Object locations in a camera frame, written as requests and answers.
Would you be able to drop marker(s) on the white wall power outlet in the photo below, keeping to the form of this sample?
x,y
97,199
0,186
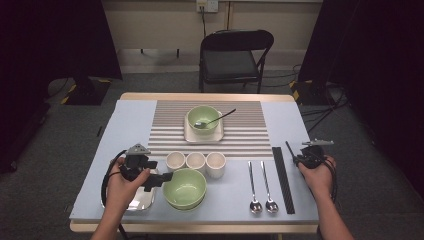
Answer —
x,y
211,6

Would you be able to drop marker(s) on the metal spoon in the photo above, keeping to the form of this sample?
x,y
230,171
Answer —
x,y
255,206
200,125
271,206

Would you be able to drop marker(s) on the white cup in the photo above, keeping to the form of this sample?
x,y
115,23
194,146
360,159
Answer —
x,y
175,160
196,160
215,166

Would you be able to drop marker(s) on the grey striped placemat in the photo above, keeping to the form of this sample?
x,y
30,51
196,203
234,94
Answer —
x,y
246,133

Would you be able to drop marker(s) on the person's right hand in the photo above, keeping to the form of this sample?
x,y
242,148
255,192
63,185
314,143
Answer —
x,y
318,180

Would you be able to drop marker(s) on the small black floor strip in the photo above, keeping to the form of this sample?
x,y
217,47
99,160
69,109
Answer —
x,y
99,131

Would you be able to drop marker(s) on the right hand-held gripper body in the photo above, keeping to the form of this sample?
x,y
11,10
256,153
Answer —
x,y
311,156

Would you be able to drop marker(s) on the green bowl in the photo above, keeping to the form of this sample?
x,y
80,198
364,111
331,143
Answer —
x,y
200,115
185,186
186,209

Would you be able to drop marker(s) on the black folding chair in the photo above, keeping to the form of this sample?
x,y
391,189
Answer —
x,y
230,65

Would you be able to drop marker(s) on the grey round floor base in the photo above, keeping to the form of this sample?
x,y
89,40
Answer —
x,y
58,88

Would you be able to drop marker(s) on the black curtain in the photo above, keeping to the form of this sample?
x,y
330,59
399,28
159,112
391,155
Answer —
x,y
383,66
50,33

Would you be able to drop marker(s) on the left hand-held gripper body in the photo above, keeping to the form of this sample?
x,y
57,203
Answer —
x,y
136,163

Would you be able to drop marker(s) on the person's left hand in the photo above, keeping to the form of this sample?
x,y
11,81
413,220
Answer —
x,y
123,193

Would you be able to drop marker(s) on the row of black chopsticks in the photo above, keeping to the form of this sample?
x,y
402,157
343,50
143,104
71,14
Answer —
x,y
284,180

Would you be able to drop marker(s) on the black taped stand base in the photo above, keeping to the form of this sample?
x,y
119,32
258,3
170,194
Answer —
x,y
310,95
88,95

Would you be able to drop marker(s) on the light blue table mat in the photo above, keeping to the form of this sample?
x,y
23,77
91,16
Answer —
x,y
133,126

